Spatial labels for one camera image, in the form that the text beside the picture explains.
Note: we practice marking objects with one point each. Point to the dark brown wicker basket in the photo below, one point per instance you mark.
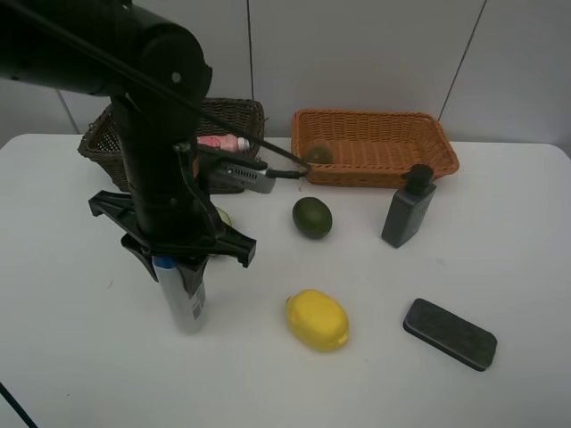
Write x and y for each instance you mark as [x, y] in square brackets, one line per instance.
[101, 144]

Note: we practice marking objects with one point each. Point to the orange wicker basket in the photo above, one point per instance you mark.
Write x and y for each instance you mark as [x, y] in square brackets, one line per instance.
[371, 148]

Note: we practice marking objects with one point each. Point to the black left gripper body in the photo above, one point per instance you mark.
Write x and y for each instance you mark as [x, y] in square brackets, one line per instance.
[173, 235]

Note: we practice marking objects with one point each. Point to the halved avocado with pit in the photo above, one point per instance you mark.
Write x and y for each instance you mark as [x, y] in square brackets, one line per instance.
[224, 217]

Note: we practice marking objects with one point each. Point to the brown kiwi fruit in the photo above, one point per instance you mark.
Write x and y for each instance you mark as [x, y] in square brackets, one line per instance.
[319, 154]

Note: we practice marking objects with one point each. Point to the dark green whole avocado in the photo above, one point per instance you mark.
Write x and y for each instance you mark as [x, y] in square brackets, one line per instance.
[312, 218]

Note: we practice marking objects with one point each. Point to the white bottle blue cap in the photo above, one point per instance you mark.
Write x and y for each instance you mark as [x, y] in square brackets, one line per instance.
[185, 297]

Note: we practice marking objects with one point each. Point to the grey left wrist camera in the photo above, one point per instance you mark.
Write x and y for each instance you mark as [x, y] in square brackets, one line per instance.
[229, 172]

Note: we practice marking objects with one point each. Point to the dark grey pump bottle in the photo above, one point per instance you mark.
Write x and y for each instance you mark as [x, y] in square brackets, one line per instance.
[409, 206]

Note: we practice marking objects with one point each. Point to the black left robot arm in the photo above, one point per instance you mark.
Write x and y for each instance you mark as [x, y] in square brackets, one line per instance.
[155, 75]

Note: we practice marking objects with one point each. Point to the yellow lemon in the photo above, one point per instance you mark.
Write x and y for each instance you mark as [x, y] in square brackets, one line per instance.
[317, 320]

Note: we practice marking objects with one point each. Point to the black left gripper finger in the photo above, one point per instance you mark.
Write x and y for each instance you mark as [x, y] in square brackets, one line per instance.
[192, 270]
[141, 253]

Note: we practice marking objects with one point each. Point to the black whiteboard eraser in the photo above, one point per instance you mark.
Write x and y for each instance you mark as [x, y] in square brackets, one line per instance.
[456, 337]

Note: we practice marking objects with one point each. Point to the pink bottle white cap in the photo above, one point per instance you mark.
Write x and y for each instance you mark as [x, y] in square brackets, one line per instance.
[227, 143]

